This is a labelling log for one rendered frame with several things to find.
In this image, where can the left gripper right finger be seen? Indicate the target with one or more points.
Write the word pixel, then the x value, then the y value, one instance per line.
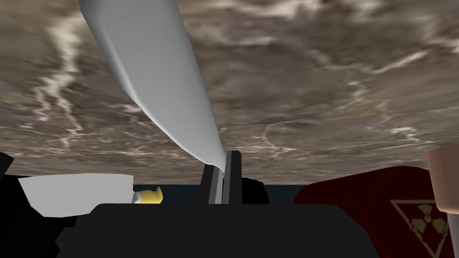
pixel 233 179

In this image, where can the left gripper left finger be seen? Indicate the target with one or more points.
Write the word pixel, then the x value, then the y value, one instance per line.
pixel 209 186

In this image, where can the small yellow object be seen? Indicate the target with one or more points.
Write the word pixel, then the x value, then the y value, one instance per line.
pixel 150 196

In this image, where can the dark red book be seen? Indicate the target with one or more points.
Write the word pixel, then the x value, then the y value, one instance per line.
pixel 358 200

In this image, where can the white angular block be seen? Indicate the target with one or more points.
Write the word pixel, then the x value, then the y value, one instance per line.
pixel 75 193

